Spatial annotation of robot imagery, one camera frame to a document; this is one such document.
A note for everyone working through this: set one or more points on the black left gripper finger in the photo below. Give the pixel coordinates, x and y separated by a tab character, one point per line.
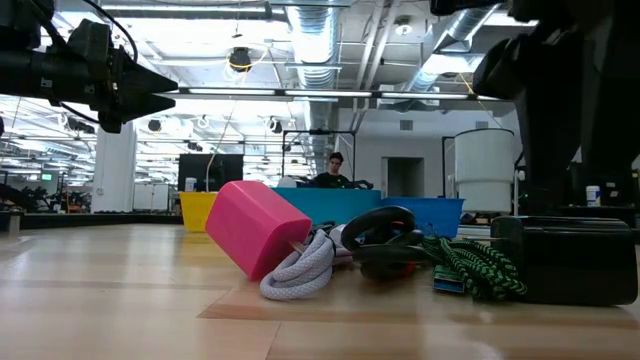
147	82
145	105

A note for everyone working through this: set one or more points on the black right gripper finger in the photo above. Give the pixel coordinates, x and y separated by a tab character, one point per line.
550	155
612	140

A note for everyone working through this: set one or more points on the black charger block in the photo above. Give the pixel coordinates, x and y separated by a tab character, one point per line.
565	265

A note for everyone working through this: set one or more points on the pink charger block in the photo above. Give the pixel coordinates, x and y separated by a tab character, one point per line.
255	227

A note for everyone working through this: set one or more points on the black looped gadget with red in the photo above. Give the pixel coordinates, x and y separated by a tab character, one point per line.
380	220

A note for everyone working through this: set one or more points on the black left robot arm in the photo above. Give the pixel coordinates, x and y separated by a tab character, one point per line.
25	75

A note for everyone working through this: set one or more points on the yellow plastic bin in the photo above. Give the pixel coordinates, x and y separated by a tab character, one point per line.
195	210

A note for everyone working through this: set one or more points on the teal plastic bin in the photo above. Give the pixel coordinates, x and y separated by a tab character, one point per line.
340	205

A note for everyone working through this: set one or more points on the white wipes canister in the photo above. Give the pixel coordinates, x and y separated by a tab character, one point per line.
190	185
593	196

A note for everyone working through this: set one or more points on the white square column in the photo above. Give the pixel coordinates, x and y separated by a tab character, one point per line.
114	170

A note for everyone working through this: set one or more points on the black monitor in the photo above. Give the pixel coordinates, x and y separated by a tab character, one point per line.
197	170

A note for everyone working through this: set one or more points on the white low cabinet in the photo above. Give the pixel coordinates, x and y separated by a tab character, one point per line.
150	197

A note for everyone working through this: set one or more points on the green exit sign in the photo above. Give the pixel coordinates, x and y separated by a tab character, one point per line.
47	176

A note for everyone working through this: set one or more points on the white round object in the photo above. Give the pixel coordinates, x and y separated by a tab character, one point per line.
287	183

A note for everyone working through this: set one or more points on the overhead light bar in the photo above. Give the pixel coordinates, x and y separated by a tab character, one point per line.
325	93

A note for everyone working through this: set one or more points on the person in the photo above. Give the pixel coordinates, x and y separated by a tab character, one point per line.
332	180

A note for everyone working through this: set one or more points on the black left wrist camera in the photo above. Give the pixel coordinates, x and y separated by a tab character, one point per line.
90	37

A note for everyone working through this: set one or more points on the silver spiral air duct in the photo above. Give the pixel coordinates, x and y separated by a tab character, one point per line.
312	45
465	20

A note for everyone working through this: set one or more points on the black overhead camera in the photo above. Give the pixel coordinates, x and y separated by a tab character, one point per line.
240	59

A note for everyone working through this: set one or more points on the black metal frame stand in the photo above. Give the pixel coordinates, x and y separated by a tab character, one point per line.
320	132

